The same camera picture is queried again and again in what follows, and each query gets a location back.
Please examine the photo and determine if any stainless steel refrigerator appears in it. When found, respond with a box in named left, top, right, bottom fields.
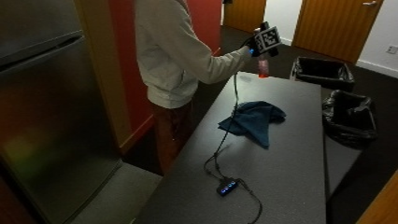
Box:
left=0, top=0, right=124, bottom=224

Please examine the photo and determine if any the person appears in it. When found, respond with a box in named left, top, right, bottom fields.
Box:
left=133, top=0, right=283, bottom=175

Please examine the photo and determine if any square bin with black liner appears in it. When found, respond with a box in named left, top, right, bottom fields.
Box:
left=289, top=56, right=355, bottom=93

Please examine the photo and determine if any wooden door with handle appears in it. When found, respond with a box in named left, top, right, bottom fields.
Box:
left=291, top=0, right=386, bottom=64

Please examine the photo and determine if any white marker cube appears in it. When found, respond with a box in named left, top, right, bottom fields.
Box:
left=254, top=26, right=283, bottom=53

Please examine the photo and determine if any round bin with black liner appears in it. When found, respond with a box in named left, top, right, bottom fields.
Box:
left=321, top=89, right=379, bottom=149

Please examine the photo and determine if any black hub with blue lights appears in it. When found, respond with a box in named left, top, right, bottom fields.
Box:
left=215, top=177, right=241, bottom=197

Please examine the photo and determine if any black cable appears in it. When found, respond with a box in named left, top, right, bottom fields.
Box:
left=237, top=178, right=263, bottom=224
left=202, top=72, right=241, bottom=182

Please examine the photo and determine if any blue cloth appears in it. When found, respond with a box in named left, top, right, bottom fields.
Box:
left=218, top=100, right=287, bottom=149

